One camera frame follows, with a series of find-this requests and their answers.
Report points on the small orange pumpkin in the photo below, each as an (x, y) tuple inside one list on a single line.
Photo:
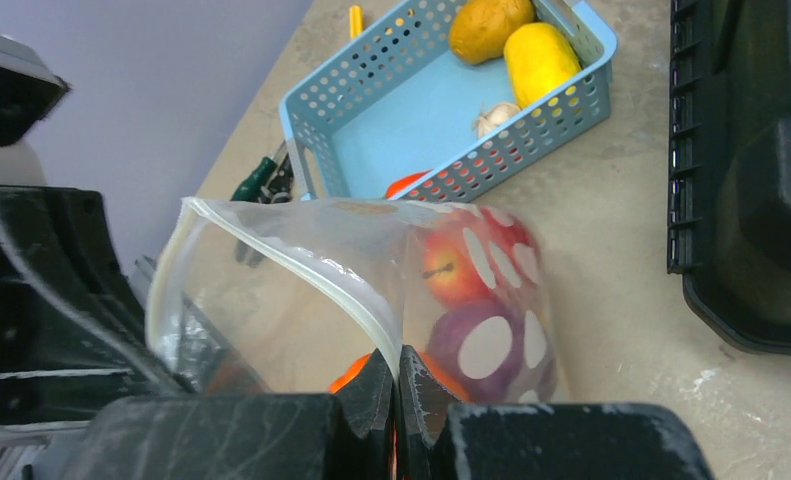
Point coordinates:
[(397, 438)]

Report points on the light blue plastic basket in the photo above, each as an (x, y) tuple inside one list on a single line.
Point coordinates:
[(396, 103)]

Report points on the red apple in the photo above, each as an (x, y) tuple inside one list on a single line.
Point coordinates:
[(479, 252)]

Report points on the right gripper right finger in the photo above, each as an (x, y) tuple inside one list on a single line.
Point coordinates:
[(442, 438)]

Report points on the yellow squash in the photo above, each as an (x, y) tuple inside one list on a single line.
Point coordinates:
[(539, 59)]

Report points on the red onion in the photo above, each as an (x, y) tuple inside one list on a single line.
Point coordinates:
[(496, 353)]

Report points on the polka dot zip bag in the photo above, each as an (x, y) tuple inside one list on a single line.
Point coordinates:
[(300, 290)]

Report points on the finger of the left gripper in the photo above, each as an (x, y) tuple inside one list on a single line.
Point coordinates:
[(72, 334)]

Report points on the green handle screwdriver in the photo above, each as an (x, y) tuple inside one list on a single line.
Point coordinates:
[(250, 189)]

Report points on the yellow lemon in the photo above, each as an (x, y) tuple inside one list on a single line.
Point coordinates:
[(481, 28)]

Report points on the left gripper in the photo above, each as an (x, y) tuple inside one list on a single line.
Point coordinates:
[(29, 90)]

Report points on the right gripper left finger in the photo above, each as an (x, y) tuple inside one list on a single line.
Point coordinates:
[(251, 436)]

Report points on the garlic bulb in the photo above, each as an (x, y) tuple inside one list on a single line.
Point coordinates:
[(488, 120)]

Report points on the yellow handle screwdriver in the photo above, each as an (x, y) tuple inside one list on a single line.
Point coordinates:
[(355, 21)]

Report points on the black plastic toolbox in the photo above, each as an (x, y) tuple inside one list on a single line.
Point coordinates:
[(729, 168)]

